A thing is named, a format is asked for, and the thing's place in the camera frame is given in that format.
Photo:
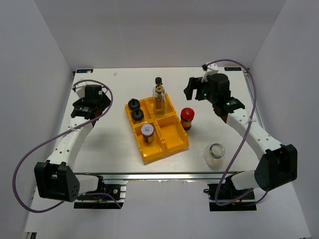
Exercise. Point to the brown jar white lid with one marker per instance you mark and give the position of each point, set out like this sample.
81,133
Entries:
147,131

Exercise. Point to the yellow four-compartment plastic bin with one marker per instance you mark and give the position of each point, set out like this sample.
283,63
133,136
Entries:
169,135

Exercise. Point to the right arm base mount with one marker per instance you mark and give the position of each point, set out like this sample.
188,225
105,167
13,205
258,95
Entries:
225,195

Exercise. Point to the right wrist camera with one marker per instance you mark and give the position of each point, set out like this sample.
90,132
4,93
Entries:
209,69

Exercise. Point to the blue label sticker right corner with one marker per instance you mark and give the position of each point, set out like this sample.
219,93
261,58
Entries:
232,68

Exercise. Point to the glass spice jar black lid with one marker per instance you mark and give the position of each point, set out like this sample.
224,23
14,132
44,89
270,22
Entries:
137,115

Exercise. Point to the glass oil bottle gold stopper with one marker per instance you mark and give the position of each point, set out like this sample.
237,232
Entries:
159,105

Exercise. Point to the red lid sauce jar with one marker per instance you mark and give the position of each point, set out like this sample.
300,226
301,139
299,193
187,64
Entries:
186,117

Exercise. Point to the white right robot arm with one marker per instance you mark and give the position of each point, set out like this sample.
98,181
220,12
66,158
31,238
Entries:
277,162

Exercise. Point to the blue label sticker left corner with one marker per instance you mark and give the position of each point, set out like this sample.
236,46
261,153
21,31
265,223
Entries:
84,71

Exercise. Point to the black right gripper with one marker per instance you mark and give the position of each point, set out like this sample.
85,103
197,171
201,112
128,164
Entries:
194,83

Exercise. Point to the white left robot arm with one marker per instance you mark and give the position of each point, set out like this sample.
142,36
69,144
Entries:
55,177

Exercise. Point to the white powder jar black lid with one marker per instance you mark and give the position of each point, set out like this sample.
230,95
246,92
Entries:
133,104

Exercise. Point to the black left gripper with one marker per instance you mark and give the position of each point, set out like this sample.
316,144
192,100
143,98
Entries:
104,102

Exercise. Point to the blue label sticker corner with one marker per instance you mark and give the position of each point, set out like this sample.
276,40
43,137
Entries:
84,71
232,68

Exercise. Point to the dark soy sauce bottle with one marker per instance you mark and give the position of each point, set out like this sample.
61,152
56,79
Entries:
159,86

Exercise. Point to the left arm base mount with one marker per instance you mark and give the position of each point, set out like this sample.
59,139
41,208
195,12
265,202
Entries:
112,197

